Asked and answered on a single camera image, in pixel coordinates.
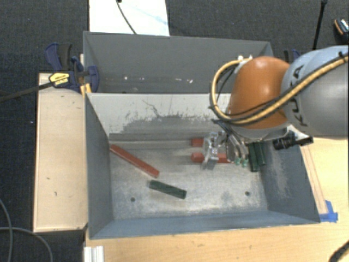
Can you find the pale wood board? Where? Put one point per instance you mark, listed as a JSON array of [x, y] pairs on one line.
[[60, 160]]

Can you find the grey metal bin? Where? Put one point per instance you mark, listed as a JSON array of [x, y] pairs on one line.
[[169, 195]]

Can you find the black cylinder on white bracket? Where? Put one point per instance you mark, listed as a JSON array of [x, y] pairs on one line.
[[286, 142]]

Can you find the dark green flat block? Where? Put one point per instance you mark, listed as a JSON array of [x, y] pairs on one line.
[[253, 157], [167, 189], [262, 154]]

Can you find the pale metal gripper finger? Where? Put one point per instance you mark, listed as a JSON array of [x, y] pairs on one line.
[[209, 163], [207, 146]]

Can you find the red-brown flat block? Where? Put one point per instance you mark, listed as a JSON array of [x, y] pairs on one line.
[[135, 161], [197, 142], [197, 157]]

